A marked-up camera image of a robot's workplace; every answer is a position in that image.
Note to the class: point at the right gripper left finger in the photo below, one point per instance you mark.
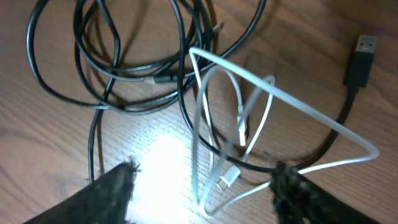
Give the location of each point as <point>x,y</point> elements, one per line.
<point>103,201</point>

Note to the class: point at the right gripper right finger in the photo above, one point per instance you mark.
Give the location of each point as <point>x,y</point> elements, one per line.
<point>296,200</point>

